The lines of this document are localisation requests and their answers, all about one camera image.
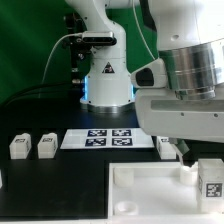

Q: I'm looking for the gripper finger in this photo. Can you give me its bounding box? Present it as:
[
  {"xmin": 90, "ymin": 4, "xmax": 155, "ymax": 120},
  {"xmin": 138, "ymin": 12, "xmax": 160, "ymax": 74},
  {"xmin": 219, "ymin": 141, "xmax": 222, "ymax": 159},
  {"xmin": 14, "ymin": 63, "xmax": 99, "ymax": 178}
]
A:
[{"xmin": 169, "ymin": 138, "xmax": 196, "ymax": 167}]

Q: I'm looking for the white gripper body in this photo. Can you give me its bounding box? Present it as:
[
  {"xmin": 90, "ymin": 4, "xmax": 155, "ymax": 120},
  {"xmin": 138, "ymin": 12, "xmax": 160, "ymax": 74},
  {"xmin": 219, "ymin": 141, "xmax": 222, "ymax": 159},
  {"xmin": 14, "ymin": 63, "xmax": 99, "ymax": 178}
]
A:
[{"xmin": 135, "ymin": 87, "xmax": 224, "ymax": 143}]

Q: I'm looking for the white square table top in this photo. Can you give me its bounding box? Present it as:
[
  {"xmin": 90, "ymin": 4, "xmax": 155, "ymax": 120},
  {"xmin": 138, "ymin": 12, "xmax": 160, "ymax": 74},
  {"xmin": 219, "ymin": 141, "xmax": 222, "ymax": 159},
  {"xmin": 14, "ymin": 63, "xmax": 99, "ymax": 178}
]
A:
[{"xmin": 108, "ymin": 162, "xmax": 224, "ymax": 224}]

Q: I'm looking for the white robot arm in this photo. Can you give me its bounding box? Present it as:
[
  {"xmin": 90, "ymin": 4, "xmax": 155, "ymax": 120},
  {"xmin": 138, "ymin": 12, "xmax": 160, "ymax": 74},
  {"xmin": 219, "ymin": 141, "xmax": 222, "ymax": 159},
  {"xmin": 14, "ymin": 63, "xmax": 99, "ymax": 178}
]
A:
[{"xmin": 65, "ymin": 0, "xmax": 224, "ymax": 143}]

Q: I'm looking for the white marker sheet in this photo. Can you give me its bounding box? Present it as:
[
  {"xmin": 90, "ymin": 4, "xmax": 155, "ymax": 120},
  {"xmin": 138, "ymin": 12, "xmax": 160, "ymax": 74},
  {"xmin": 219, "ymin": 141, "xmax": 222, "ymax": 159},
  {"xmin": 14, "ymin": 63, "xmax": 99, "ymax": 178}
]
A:
[{"xmin": 61, "ymin": 128, "xmax": 154, "ymax": 149}]

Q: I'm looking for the white piece left edge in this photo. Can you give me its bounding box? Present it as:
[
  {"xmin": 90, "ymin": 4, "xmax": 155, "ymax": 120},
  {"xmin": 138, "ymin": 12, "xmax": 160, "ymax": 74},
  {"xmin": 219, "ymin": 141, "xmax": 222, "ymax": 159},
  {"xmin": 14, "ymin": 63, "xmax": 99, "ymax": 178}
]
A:
[{"xmin": 0, "ymin": 169, "xmax": 3, "ymax": 189}]

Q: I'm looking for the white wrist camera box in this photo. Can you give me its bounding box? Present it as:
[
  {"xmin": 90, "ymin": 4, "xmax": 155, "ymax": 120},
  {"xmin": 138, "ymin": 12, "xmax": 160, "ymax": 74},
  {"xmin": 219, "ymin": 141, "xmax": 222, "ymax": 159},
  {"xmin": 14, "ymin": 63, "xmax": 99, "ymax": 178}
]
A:
[{"xmin": 131, "ymin": 58, "xmax": 168, "ymax": 89}]

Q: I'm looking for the black cable bundle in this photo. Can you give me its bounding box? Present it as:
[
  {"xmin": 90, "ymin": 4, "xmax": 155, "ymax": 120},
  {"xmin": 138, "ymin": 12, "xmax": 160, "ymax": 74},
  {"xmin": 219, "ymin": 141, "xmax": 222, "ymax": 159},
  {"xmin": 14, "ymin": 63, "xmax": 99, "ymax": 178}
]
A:
[{"xmin": 0, "ymin": 81, "xmax": 84, "ymax": 109}]

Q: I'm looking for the black camera stand pole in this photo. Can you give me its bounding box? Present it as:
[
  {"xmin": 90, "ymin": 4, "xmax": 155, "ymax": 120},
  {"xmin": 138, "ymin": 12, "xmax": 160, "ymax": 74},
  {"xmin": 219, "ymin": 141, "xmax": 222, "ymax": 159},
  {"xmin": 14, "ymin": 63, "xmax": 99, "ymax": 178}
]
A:
[{"xmin": 64, "ymin": 13, "xmax": 90, "ymax": 85}]

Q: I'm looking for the white cable right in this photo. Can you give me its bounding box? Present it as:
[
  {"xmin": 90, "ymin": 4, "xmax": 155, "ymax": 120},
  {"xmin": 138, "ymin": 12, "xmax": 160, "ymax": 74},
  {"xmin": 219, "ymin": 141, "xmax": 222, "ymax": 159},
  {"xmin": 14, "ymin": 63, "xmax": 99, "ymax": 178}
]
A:
[{"xmin": 131, "ymin": 0, "xmax": 158, "ymax": 62}]

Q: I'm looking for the white camera cable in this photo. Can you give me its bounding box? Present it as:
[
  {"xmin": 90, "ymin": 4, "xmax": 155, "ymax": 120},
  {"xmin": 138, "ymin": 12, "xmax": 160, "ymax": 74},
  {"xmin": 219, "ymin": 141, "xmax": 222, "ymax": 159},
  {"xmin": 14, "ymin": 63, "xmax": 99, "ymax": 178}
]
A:
[{"xmin": 41, "ymin": 32, "xmax": 84, "ymax": 84}]

